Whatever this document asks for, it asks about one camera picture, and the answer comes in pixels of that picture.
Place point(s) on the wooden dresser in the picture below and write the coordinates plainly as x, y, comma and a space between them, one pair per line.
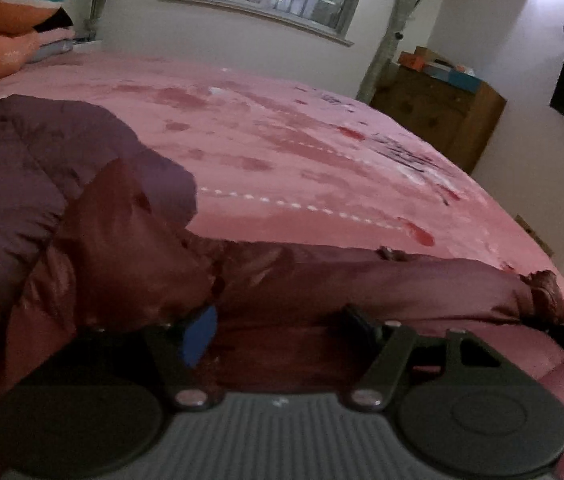
437, 110

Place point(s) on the tan box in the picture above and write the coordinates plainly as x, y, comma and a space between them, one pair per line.
427, 54

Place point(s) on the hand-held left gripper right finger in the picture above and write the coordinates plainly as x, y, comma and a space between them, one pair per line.
359, 321

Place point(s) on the purple padded jacket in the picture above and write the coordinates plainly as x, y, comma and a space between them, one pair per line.
22, 175

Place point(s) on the folded pink and blue clothes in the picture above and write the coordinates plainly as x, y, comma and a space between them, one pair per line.
54, 45

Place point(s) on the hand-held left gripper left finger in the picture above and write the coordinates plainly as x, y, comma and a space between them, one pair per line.
202, 331

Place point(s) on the pink printed blanket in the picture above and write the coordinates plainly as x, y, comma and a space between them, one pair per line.
287, 160

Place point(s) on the blue box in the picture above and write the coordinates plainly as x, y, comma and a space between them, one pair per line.
454, 77

